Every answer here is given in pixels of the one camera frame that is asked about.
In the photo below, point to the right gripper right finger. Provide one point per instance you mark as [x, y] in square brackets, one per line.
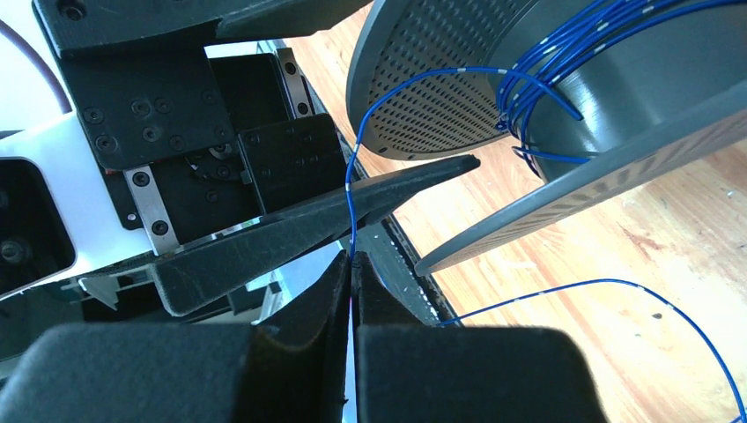
[409, 371]

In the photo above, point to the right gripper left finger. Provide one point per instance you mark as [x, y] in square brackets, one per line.
[290, 367]

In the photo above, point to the grey filament spool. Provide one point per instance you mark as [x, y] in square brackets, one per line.
[601, 96]

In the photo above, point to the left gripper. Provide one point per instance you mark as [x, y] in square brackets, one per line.
[145, 91]

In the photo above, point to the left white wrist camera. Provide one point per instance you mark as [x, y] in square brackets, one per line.
[67, 214]

